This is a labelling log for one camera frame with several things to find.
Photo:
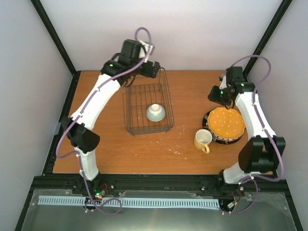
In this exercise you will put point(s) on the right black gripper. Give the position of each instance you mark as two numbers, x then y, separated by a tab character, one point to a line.
212	96

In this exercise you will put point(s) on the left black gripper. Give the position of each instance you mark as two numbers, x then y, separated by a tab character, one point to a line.
148	72

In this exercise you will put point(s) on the grey wire dish rack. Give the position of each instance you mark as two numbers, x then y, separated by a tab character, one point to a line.
139	94

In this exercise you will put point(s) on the light green ceramic bowl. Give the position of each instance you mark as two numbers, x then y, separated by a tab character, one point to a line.
155	112

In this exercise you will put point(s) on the yellow ceramic mug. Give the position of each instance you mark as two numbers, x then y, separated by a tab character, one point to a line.
202	140

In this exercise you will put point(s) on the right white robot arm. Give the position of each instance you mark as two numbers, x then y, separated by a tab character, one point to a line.
240	112

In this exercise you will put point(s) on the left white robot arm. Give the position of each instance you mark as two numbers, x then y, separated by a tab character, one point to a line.
131	61

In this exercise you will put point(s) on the black striped plate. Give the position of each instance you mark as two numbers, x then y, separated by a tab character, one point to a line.
214	138

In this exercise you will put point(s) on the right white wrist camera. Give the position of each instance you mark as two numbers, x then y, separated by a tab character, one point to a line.
223	82

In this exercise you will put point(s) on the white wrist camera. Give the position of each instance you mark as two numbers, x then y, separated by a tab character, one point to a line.
146	50
223	82

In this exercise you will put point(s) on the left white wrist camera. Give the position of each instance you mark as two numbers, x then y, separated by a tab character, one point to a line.
146	50

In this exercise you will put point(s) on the left black frame post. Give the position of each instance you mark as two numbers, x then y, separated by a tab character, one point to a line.
53	34

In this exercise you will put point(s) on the black frame post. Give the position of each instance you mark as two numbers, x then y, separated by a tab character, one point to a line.
53	34
280	12

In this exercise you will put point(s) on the right black frame post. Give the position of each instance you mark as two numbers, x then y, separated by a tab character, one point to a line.
280	12

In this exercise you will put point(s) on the black aluminium frame rail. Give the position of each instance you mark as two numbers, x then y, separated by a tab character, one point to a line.
205	185

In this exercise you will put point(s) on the light blue slotted cable duct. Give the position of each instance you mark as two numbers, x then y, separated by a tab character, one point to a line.
130	202

